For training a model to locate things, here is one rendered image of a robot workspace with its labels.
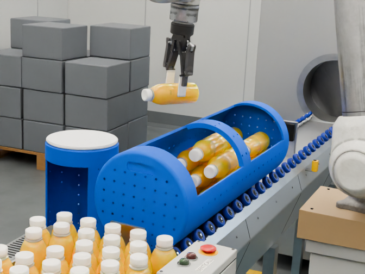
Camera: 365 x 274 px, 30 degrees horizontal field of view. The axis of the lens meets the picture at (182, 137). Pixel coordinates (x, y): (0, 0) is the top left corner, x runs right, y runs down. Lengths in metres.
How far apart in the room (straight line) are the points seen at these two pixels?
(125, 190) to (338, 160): 0.56
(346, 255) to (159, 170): 0.56
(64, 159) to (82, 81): 2.90
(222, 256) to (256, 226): 0.86
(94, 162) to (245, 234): 0.66
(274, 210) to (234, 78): 4.64
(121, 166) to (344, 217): 0.61
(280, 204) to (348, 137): 0.91
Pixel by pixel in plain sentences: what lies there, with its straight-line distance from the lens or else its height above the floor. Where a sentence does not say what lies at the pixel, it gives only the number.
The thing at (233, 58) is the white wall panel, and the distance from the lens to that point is 7.06.
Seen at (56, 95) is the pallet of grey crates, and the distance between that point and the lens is 5.59.
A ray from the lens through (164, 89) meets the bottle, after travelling 2.16.
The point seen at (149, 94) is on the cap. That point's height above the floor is 1.31.
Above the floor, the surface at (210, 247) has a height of 1.11.
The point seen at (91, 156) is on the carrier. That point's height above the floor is 1.00.
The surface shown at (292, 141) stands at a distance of 2.95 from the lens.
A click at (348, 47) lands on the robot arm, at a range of 1.74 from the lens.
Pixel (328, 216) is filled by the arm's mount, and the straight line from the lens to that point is 1.87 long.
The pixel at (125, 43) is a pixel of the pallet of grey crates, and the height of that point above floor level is 1.07.
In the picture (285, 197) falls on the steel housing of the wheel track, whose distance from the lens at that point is 2.65.
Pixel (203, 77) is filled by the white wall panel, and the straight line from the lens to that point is 7.19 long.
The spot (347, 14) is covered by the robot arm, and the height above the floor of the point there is 1.61.
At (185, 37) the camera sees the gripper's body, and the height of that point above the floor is 1.49.
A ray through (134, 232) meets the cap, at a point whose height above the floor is 1.09.
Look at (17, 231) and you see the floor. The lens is 4.54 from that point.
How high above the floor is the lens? 1.70
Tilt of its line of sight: 14 degrees down
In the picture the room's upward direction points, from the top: 3 degrees clockwise
